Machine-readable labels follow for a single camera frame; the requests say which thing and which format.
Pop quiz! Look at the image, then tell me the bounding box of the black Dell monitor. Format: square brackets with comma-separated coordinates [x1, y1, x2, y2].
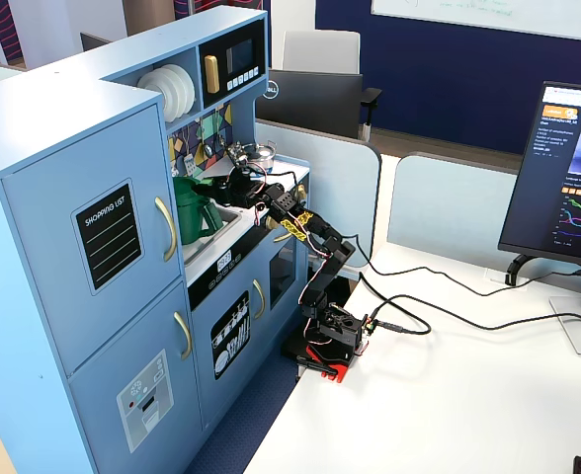
[254, 68, 365, 141]

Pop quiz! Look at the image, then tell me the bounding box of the small gripper camera board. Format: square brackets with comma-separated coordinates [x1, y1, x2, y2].
[225, 141, 250, 168]

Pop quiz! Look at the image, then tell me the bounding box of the black looped power cable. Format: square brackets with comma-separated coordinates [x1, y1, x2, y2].
[358, 271, 581, 338]

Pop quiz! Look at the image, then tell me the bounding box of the white whiteboard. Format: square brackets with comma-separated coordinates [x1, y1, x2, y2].
[370, 0, 581, 44]

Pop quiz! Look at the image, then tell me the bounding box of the white toy plate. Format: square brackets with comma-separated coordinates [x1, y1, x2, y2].
[165, 63, 197, 114]
[136, 69, 170, 123]
[147, 65, 187, 119]

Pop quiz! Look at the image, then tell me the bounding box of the small metal pot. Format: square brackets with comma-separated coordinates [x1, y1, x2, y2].
[240, 141, 279, 172]

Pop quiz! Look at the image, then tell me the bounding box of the green plastic pitcher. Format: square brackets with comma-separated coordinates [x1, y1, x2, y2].
[172, 176, 225, 247]

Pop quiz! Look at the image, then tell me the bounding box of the blue wooden toy kitchen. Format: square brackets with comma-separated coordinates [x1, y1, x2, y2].
[0, 4, 312, 474]

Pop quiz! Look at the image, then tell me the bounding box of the light blue desk divider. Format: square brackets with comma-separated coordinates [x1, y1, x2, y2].
[387, 151, 522, 259]
[254, 120, 383, 269]

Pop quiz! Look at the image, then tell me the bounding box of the red and black table clamp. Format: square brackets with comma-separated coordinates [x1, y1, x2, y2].
[280, 335, 362, 386]

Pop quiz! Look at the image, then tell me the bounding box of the grey office chair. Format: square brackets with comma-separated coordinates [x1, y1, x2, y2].
[281, 30, 383, 142]

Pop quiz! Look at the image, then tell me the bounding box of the computer monitor with lit screen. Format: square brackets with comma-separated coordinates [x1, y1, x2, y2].
[498, 80, 581, 359]

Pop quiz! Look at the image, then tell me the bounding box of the silver sink basin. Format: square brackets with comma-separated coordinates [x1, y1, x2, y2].
[181, 208, 243, 269]

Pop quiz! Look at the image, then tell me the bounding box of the black cable holder bracket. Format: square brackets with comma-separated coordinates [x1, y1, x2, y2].
[504, 253, 535, 287]

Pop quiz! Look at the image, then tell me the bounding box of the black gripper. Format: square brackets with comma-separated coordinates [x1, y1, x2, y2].
[204, 166, 271, 209]

